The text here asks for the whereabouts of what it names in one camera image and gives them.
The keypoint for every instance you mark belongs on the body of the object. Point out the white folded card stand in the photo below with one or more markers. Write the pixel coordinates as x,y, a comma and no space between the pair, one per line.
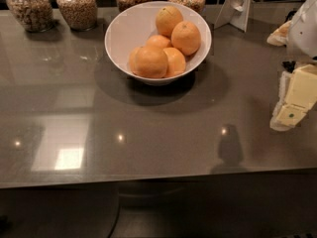
235,13

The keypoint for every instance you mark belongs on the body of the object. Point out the middle small orange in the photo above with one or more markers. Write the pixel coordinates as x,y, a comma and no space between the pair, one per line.
159,41

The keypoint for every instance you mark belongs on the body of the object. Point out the white ceramic bowl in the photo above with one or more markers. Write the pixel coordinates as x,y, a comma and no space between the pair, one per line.
132,27

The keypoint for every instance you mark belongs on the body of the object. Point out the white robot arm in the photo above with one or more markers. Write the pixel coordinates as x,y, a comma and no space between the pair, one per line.
301,42

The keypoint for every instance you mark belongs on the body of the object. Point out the far left glass jar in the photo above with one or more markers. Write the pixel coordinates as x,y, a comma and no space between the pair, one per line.
35,16

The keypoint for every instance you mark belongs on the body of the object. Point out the top back orange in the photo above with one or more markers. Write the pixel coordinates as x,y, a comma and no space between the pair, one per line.
167,18

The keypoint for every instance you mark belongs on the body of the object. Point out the front right orange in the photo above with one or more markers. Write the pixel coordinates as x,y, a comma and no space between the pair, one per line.
176,62

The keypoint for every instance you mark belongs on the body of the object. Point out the large orange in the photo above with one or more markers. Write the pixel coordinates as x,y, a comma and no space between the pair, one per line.
148,62

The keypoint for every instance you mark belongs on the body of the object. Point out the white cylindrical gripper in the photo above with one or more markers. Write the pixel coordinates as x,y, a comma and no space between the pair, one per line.
304,34

